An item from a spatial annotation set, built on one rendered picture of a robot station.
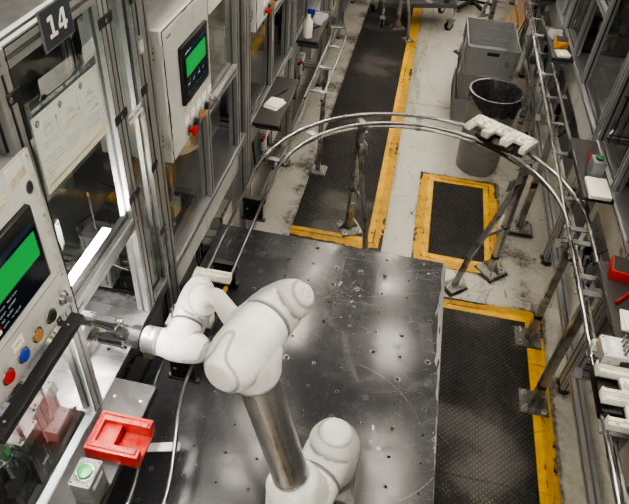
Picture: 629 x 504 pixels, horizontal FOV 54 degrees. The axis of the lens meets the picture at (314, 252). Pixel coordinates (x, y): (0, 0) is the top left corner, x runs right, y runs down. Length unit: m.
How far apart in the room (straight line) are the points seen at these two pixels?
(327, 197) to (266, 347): 2.90
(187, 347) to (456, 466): 1.52
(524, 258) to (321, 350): 2.03
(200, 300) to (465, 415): 1.65
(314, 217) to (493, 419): 1.72
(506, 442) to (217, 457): 1.51
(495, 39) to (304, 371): 3.95
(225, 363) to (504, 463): 1.95
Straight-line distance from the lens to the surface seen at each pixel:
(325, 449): 1.86
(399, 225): 4.09
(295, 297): 1.44
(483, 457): 3.07
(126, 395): 2.03
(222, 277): 2.38
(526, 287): 3.91
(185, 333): 1.96
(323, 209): 4.11
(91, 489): 1.78
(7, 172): 1.35
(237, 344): 1.37
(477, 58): 5.09
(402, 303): 2.62
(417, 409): 2.30
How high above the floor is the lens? 2.55
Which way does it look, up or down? 42 degrees down
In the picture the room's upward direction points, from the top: 5 degrees clockwise
